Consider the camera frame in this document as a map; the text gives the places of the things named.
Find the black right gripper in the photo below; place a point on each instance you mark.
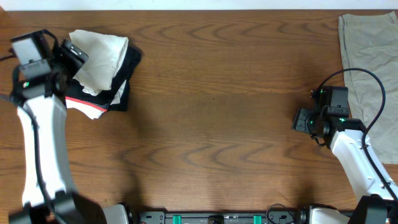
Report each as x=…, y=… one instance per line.
x=300, y=119

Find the olive grey garment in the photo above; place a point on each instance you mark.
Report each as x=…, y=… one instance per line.
x=368, y=46

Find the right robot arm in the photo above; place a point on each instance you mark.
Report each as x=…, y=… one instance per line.
x=375, y=191

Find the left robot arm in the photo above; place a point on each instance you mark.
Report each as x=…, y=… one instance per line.
x=39, y=84

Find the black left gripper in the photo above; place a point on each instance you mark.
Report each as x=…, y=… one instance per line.
x=74, y=53

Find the white folded garment red trim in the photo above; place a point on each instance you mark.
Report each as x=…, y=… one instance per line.
x=95, y=106

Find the black folded garment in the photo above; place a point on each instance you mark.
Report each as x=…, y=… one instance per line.
x=130, y=62

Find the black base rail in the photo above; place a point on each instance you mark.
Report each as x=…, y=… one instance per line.
x=277, y=213

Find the white printed t-shirt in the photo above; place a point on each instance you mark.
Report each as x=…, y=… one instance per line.
x=106, y=54

